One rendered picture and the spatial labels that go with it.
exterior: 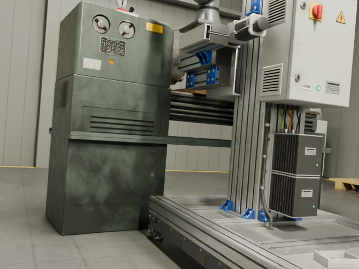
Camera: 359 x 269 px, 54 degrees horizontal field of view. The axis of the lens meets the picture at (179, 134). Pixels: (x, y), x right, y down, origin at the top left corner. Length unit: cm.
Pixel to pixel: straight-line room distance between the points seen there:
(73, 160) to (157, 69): 72
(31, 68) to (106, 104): 311
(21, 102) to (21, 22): 102
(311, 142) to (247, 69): 48
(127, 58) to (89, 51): 22
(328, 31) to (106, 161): 129
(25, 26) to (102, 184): 343
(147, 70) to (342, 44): 106
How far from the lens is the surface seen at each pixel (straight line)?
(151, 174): 216
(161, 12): 565
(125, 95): 207
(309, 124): 317
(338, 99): 167
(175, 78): 241
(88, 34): 204
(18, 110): 502
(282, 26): 159
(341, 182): 525
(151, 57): 216
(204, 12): 195
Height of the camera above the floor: 60
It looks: level
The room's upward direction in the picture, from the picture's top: 4 degrees clockwise
